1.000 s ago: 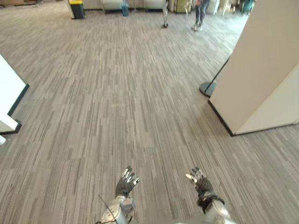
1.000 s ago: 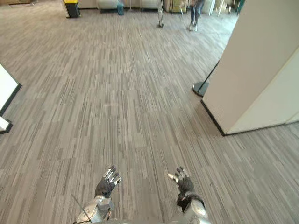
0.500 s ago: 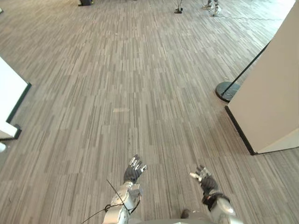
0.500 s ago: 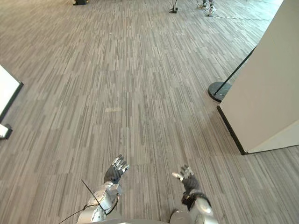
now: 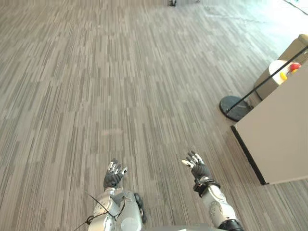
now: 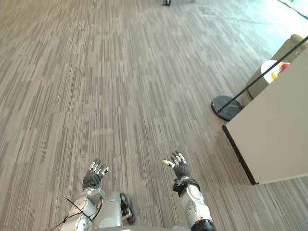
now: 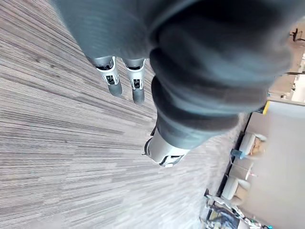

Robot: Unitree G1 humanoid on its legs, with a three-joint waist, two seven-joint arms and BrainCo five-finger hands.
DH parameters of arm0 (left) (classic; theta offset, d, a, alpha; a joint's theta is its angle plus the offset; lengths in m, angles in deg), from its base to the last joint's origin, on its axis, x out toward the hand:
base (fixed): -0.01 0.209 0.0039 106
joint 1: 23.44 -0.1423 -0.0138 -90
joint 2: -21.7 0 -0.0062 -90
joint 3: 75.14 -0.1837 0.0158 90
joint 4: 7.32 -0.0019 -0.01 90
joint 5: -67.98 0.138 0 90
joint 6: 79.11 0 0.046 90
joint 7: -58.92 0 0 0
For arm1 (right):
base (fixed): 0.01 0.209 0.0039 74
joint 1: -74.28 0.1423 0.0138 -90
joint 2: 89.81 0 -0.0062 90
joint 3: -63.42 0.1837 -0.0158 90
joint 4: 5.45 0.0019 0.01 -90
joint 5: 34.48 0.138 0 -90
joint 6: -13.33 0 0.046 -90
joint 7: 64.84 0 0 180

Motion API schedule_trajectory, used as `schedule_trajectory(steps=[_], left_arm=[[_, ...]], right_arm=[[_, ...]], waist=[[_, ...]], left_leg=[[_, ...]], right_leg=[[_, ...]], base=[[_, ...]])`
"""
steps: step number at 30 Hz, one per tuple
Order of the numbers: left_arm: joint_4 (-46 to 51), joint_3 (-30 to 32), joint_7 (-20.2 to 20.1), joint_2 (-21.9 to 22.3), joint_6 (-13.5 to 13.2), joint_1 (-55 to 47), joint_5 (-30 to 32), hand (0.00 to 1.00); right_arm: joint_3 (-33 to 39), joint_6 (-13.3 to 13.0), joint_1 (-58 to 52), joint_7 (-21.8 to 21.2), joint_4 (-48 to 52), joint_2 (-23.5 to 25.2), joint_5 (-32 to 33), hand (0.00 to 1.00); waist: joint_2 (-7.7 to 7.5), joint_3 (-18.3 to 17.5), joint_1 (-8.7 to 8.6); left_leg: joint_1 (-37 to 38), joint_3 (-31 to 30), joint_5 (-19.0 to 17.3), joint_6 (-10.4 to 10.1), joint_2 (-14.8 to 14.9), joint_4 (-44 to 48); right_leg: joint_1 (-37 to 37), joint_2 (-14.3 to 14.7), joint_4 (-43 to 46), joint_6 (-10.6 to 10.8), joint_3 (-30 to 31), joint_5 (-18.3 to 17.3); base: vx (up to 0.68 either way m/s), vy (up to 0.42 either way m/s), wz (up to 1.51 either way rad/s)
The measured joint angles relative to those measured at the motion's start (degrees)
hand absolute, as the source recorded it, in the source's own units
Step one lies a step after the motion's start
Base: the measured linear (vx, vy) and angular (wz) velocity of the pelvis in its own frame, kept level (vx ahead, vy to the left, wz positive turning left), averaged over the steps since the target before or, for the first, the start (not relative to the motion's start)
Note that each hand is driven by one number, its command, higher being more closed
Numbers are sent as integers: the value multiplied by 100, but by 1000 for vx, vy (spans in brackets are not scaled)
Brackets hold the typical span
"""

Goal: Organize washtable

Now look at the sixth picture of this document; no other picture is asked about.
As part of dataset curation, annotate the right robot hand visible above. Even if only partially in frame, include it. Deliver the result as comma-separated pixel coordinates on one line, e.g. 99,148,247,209
163,150,193,180

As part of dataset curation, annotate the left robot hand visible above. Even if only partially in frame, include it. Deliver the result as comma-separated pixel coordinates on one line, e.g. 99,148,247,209
82,158,110,192

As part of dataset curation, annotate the silver robot leg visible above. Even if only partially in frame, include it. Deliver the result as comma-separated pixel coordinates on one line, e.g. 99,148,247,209
97,191,124,229

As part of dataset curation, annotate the dark robot foot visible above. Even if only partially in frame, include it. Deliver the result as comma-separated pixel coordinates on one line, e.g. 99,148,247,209
119,192,135,225

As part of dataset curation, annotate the black round stand base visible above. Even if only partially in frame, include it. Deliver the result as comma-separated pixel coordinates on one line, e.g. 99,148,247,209
211,95,244,122

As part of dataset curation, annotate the white cabinet with black base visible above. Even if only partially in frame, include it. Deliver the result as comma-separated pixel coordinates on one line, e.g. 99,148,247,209
221,42,308,185

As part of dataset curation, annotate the black stand pole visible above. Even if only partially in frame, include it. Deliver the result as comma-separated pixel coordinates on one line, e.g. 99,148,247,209
218,35,308,113

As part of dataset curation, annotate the white round side table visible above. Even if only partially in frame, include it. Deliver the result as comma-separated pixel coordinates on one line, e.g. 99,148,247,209
260,60,291,84

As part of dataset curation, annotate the beige armchair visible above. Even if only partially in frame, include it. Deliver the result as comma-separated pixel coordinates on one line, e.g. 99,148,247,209
241,34,307,104

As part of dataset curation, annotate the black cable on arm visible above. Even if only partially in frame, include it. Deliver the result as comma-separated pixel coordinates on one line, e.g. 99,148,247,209
49,191,103,231

